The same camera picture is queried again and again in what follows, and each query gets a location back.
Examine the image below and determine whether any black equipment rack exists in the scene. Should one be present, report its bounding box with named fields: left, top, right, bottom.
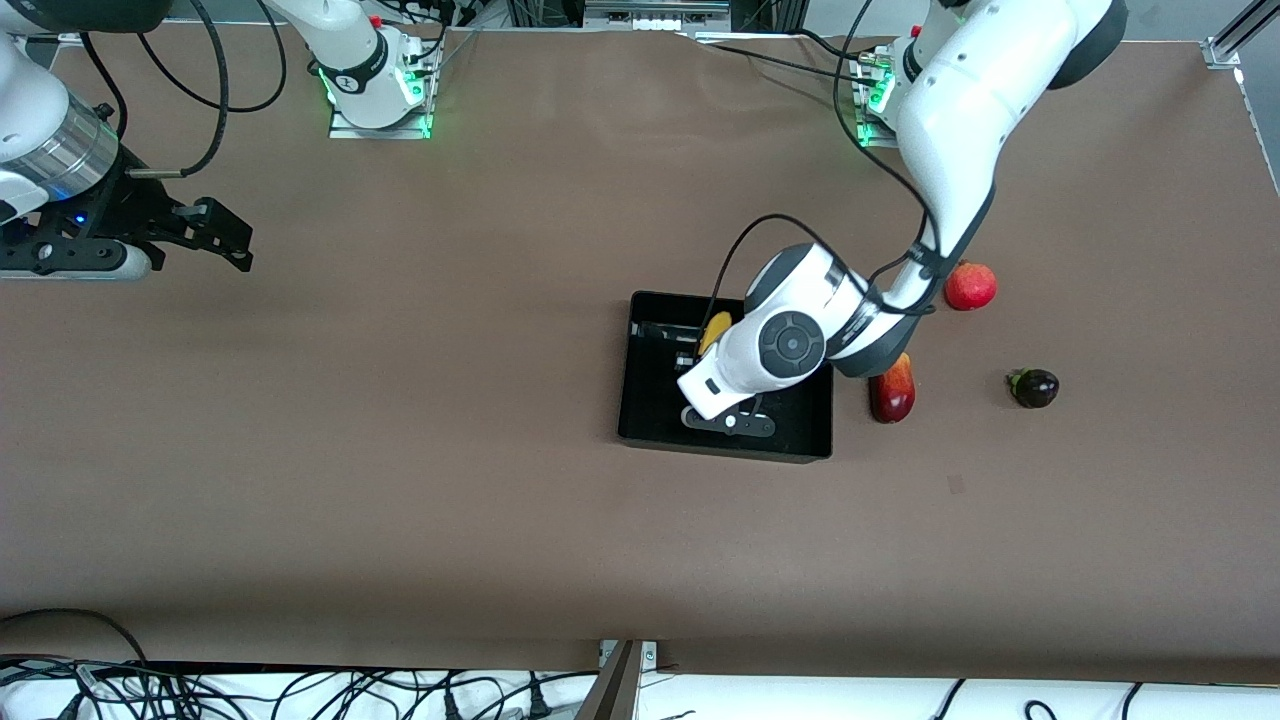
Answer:
left=505, top=0, right=803, bottom=37

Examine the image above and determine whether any aluminium frame post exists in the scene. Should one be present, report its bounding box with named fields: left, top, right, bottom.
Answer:
left=575, top=640, right=661, bottom=720

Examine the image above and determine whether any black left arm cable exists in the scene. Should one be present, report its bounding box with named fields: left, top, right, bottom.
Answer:
left=708, top=0, right=946, bottom=326

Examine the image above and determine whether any silver device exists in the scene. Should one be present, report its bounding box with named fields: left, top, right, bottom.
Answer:
left=585, top=0, right=731, bottom=25

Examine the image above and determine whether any red pomegranate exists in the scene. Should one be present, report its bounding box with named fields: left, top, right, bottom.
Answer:
left=943, top=261, right=999, bottom=312

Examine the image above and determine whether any aluminium arm base plate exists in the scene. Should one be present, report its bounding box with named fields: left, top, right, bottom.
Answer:
left=850, top=40, right=903, bottom=151
left=328, top=25, right=443, bottom=141

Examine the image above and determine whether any red yellow mango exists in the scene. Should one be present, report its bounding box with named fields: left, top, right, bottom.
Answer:
left=868, top=352, right=917, bottom=425

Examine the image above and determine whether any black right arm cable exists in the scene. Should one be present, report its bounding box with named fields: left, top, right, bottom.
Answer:
left=160, top=0, right=291, bottom=114
left=78, top=30, right=129, bottom=143
left=128, top=0, right=231, bottom=181

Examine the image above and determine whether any black open box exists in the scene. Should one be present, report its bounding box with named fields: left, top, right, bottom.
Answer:
left=617, top=290, right=835, bottom=464

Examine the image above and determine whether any aluminium frame profile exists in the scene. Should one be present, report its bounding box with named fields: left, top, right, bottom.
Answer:
left=1203, top=0, right=1280, bottom=71

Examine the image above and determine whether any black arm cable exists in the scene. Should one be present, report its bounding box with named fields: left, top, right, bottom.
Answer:
left=160, top=0, right=291, bottom=114
left=128, top=0, right=231, bottom=181
left=78, top=30, right=129, bottom=143
left=708, top=0, right=946, bottom=326

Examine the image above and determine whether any dark purple mangosteen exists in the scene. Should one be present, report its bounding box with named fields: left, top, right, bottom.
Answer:
left=1006, top=367, right=1061, bottom=410

